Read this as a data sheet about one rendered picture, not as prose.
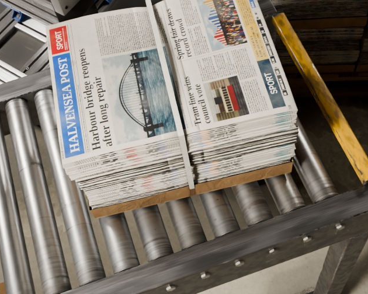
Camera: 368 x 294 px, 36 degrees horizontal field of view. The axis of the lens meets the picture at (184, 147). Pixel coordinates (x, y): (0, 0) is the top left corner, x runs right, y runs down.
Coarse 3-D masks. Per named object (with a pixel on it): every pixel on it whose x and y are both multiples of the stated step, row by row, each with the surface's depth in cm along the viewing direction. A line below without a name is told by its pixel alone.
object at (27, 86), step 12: (264, 0) 130; (264, 12) 128; (276, 12) 128; (36, 72) 126; (48, 72) 126; (0, 84) 125; (12, 84) 125; (24, 84) 125; (36, 84) 124; (48, 84) 124; (0, 96) 124; (12, 96) 123; (24, 96) 124; (0, 108) 125; (36, 120) 132
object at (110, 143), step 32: (64, 32) 100; (96, 32) 99; (128, 32) 99; (64, 64) 96; (96, 64) 95; (128, 64) 95; (64, 96) 93; (96, 96) 92; (128, 96) 92; (64, 128) 90; (96, 128) 89; (128, 128) 89; (64, 160) 88; (96, 160) 88; (128, 160) 90; (160, 160) 93; (96, 192) 99; (128, 192) 101; (160, 192) 103
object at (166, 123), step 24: (144, 24) 99; (168, 24) 99; (144, 48) 97; (168, 48) 96; (168, 96) 91; (168, 120) 89; (192, 120) 88; (168, 144) 89; (192, 144) 91; (192, 168) 99
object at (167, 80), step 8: (152, 16) 99; (152, 24) 98; (160, 40) 95; (160, 48) 94; (160, 56) 94; (168, 72) 92; (168, 80) 91; (168, 88) 90; (176, 104) 89; (176, 112) 89; (176, 120) 88; (176, 128) 88
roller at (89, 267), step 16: (48, 96) 123; (48, 112) 120; (48, 128) 118; (48, 144) 117; (64, 176) 112; (64, 192) 111; (80, 192) 112; (64, 208) 109; (80, 208) 109; (64, 224) 109; (80, 224) 107; (80, 240) 105; (80, 256) 104; (96, 256) 105; (80, 272) 103; (96, 272) 102
